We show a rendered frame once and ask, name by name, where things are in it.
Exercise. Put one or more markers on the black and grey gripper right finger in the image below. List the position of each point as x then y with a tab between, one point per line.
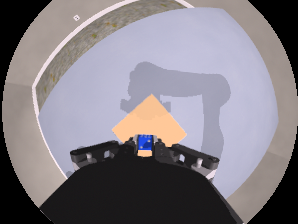
195	160

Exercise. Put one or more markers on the tan flat mat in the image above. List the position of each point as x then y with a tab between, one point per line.
150	117

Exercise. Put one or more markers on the blue die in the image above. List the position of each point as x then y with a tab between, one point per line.
145	142

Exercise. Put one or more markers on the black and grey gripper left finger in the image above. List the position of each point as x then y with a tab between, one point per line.
95	153

